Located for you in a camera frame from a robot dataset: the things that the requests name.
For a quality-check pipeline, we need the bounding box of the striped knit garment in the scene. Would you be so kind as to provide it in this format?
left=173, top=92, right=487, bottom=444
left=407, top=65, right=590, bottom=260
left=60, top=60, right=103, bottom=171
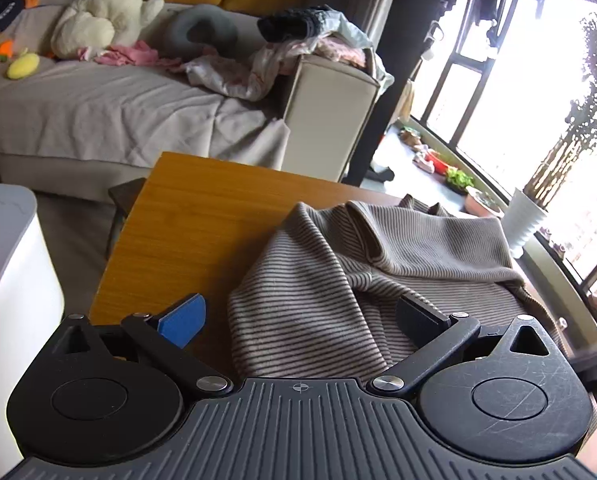
left=228, top=197, right=562, bottom=380

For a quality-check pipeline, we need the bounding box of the pile of clothes on armrest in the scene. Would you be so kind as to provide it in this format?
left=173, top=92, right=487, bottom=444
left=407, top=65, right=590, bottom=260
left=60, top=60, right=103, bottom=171
left=181, top=6, right=394, bottom=102

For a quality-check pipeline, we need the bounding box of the pink basin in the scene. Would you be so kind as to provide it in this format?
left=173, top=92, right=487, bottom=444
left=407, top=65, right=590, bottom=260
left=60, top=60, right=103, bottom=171
left=465, top=186, right=505, bottom=219

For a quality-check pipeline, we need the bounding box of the white ribbed plant pot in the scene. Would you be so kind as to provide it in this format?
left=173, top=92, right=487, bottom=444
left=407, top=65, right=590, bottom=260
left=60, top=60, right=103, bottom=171
left=501, top=188, right=547, bottom=259

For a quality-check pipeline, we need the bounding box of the green plant tray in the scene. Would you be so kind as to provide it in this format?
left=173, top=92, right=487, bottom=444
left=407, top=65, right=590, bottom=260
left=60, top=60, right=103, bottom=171
left=445, top=167, right=474, bottom=195

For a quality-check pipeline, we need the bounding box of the red bowl on floor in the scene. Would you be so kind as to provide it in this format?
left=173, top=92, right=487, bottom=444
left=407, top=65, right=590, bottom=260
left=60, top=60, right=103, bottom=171
left=425, top=151, right=451, bottom=177

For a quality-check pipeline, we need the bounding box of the white side cabinet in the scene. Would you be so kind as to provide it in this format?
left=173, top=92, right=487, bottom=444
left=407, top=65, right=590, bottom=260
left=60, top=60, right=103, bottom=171
left=0, top=184, right=64, bottom=478

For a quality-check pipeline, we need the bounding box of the beige sofa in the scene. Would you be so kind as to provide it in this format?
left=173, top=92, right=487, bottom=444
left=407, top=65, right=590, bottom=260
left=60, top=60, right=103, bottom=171
left=0, top=1, right=382, bottom=204

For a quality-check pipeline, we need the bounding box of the tall potted palm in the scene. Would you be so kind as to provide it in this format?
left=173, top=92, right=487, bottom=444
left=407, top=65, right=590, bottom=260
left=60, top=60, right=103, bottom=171
left=523, top=11, right=597, bottom=210

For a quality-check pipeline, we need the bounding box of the pink garment on sofa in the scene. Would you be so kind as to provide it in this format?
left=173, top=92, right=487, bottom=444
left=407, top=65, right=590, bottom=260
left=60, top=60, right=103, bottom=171
left=93, top=40, right=182, bottom=70

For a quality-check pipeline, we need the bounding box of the grey neck pillow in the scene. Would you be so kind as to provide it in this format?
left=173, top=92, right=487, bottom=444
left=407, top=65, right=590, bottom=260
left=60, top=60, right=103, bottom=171
left=162, top=4, right=238, bottom=61

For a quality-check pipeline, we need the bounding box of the small yellow-green plush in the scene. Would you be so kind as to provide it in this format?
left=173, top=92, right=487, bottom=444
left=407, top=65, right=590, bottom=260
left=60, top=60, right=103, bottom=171
left=6, top=52, right=40, bottom=80

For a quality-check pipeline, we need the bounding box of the white plush duck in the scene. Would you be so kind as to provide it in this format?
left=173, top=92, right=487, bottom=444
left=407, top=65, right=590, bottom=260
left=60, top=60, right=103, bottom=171
left=50, top=0, right=165, bottom=60

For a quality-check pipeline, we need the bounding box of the orange plush toy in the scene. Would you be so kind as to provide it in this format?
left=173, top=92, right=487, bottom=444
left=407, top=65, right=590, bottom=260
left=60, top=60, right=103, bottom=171
left=0, top=40, right=14, bottom=63

